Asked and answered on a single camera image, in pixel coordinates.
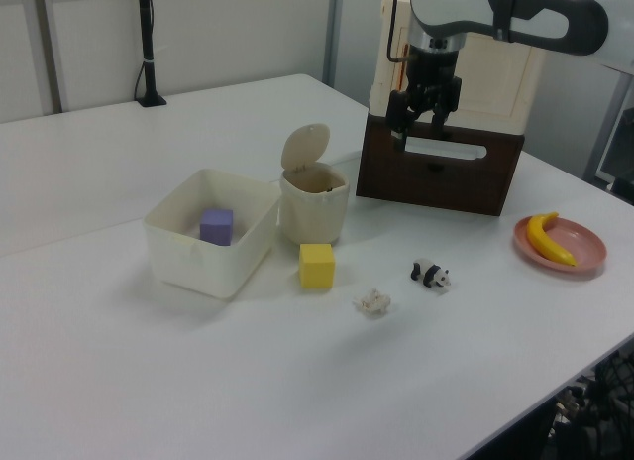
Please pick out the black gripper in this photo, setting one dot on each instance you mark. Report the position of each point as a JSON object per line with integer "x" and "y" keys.
{"x": 432, "y": 76}

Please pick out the small cream lidded trash can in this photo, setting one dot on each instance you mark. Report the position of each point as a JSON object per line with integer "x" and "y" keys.
{"x": 313, "y": 212}

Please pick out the white grey Franka robot arm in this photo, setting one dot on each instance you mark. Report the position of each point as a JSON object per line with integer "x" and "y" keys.
{"x": 441, "y": 6}

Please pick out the cream open plastic bin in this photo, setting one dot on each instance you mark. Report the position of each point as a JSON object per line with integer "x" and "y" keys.
{"x": 213, "y": 242}

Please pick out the dark brown wooden box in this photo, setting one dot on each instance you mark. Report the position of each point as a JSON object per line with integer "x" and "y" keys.
{"x": 436, "y": 187}

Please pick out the panda toy figure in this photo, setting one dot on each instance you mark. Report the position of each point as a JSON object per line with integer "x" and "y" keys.
{"x": 430, "y": 273}

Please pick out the yellow banana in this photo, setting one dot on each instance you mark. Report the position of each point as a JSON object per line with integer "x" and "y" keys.
{"x": 542, "y": 239}

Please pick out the yellow foam cube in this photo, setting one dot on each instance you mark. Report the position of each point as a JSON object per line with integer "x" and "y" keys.
{"x": 317, "y": 265}

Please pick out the crumpled paper scrap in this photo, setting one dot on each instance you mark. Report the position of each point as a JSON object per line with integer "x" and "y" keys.
{"x": 371, "y": 302}

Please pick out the pink plate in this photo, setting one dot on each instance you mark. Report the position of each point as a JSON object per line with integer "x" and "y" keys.
{"x": 579, "y": 249}

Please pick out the purple foam cube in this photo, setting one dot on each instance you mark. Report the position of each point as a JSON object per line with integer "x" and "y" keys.
{"x": 217, "y": 226}

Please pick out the grey metal frame post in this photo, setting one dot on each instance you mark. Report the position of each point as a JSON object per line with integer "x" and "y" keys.
{"x": 606, "y": 128}

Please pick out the black camera stand pole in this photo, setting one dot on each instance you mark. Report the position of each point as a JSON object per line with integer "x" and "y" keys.
{"x": 147, "y": 48}

